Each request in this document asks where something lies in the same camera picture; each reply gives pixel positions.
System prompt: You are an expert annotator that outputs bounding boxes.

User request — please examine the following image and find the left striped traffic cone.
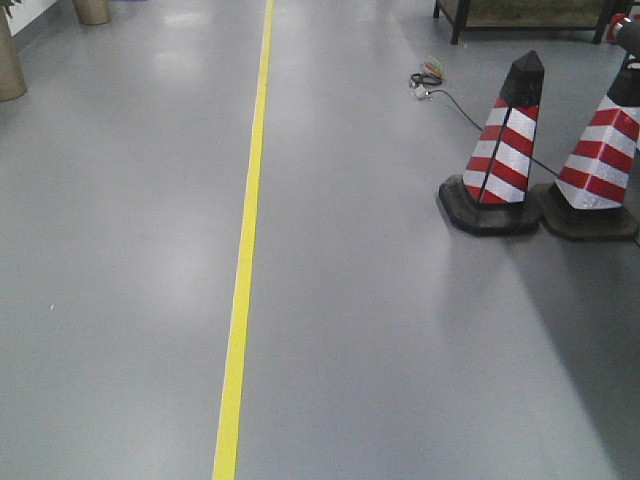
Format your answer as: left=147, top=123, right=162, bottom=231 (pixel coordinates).
left=438, top=50, right=545, bottom=236

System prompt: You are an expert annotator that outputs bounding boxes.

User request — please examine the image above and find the striped traffic cone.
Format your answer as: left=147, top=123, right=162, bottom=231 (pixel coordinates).
left=531, top=55, right=639, bottom=241
left=438, top=50, right=545, bottom=236

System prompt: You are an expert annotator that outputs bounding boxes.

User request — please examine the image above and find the dark wooden bench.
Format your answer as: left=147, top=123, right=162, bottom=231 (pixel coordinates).
left=433, top=0, right=639, bottom=45

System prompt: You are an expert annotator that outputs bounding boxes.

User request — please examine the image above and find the right striped traffic cone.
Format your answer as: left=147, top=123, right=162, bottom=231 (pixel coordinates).
left=531, top=55, right=639, bottom=241

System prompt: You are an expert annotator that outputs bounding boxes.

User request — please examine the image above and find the beige plant pot far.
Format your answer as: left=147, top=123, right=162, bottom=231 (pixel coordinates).
left=72, top=0, right=111, bottom=26

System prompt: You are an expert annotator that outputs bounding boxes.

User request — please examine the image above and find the beige plant pot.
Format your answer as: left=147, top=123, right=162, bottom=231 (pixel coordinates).
left=0, top=9, right=27, bottom=102
left=72, top=0, right=111, bottom=26

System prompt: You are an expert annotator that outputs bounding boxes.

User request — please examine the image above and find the beige plant pot left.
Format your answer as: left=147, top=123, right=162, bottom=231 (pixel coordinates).
left=0, top=9, right=27, bottom=102

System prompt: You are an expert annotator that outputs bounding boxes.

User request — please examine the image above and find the black cable on floor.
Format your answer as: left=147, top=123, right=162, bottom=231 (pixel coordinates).
left=409, top=55, right=559, bottom=176

